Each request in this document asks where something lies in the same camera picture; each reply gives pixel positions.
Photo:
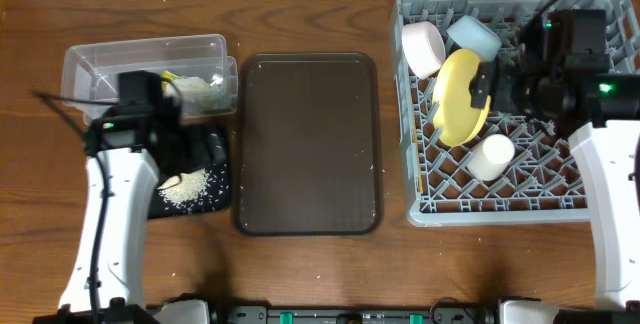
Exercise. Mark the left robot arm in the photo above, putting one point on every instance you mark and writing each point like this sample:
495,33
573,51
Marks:
106,285

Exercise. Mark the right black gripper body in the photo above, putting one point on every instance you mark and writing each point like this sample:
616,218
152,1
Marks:
493,85

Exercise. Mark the wooden chopstick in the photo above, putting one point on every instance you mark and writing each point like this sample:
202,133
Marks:
420,185

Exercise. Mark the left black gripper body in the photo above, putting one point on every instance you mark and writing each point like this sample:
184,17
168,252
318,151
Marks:
189,151

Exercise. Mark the rice food waste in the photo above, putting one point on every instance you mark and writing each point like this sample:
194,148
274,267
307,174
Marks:
200,191

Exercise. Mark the dark brown serving tray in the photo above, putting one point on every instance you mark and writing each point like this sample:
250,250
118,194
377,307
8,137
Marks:
310,146

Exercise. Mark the green orange snack wrapper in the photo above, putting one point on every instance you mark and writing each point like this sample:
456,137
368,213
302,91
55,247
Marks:
167,75

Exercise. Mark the light blue bowl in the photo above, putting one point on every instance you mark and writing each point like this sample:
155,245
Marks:
469,33

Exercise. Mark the small white green cup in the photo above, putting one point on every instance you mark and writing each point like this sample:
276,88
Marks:
491,157

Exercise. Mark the pink white bowl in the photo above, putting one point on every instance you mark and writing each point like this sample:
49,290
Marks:
423,48

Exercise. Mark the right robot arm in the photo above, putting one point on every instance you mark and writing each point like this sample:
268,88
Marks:
603,137

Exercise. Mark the grey dishwasher rack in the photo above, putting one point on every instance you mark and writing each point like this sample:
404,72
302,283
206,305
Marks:
542,183

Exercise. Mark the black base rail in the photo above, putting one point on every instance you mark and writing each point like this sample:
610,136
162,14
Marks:
375,314

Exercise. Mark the white napkin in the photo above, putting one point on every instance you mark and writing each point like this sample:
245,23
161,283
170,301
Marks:
201,94

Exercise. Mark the yellow plate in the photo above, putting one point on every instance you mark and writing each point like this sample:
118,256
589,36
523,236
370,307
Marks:
458,120

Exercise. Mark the black waste tray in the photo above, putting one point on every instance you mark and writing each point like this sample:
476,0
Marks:
211,152

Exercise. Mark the clear plastic bin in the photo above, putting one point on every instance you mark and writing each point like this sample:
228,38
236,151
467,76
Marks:
90,72

